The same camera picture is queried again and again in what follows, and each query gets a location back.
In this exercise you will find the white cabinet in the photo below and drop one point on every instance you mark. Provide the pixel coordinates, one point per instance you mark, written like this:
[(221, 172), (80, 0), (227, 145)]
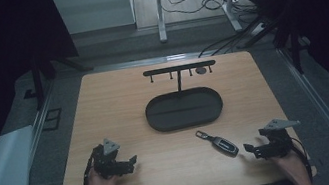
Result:
[(94, 6)]

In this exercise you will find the grey table grommet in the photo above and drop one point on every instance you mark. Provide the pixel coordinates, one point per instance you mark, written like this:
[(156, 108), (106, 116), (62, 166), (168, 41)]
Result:
[(201, 70)]

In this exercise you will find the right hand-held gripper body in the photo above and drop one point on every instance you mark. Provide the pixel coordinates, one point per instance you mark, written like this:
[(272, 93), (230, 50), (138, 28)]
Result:
[(277, 141)]

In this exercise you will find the white power strip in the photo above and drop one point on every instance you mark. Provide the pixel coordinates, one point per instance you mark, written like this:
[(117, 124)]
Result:
[(257, 29)]

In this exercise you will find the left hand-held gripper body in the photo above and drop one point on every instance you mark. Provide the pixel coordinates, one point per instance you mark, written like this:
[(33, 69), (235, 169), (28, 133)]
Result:
[(105, 161)]

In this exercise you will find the black key rack with tray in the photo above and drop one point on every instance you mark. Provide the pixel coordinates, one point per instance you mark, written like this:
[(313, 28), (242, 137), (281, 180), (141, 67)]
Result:
[(184, 109)]

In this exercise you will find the black tripod stand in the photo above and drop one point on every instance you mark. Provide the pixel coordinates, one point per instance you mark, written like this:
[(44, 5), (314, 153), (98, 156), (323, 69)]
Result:
[(288, 34), (44, 70)]

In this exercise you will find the black car key fob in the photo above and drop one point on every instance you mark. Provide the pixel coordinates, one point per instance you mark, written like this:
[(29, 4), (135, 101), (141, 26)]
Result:
[(223, 145)]

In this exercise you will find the person's right hand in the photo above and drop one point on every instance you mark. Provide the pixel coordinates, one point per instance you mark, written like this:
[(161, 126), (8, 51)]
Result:
[(287, 164)]

